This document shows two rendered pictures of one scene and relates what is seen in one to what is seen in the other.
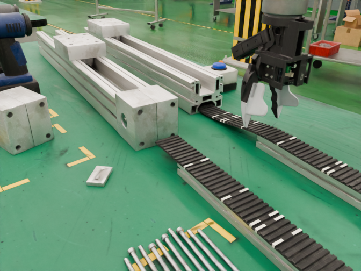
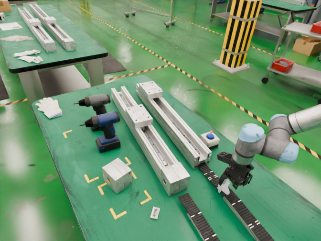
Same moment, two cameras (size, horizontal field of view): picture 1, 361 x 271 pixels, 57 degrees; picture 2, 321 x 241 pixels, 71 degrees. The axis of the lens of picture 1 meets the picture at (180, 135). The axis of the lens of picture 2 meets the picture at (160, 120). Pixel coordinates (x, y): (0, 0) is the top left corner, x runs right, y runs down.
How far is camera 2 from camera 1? 0.57 m
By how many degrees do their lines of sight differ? 10
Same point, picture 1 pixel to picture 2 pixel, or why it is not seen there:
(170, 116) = (185, 182)
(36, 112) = (127, 176)
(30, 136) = (123, 185)
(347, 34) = (303, 46)
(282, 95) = not seen: hidden behind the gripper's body
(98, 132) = (150, 179)
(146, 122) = (175, 186)
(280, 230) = not seen: outside the picture
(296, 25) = (245, 170)
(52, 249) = not seen: outside the picture
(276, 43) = (237, 169)
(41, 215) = (134, 235)
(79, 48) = (140, 123)
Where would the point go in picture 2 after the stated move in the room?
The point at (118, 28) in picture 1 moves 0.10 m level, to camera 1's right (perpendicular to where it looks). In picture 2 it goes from (156, 94) to (171, 95)
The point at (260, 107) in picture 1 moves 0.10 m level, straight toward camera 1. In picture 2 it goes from (226, 190) to (222, 211)
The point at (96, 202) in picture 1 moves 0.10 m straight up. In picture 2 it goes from (155, 229) to (156, 216)
